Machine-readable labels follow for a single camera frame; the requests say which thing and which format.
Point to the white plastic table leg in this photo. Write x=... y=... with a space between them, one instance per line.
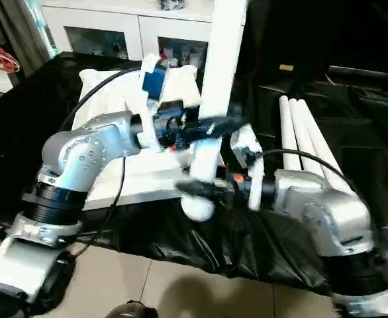
x=302 y=132
x=224 y=53
x=317 y=136
x=287 y=132

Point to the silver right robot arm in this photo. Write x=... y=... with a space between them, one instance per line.
x=320 y=205

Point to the black plastic mat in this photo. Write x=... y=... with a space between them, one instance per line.
x=181 y=252

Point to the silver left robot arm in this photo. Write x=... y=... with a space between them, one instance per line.
x=81 y=156

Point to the white plastic table top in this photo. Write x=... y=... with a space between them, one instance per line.
x=114 y=93

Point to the dark robot torso part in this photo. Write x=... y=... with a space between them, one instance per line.
x=134 y=311

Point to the small tan box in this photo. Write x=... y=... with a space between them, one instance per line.
x=287 y=67

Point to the grey curtain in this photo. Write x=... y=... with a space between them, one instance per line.
x=8 y=20

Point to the white glass-door cabinet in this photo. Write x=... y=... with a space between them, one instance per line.
x=114 y=16

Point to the small grey cabinet ornament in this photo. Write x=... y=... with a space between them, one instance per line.
x=171 y=4

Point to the black flat screen television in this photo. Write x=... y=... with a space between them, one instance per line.
x=353 y=33

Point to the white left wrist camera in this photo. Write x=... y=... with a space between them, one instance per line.
x=151 y=79

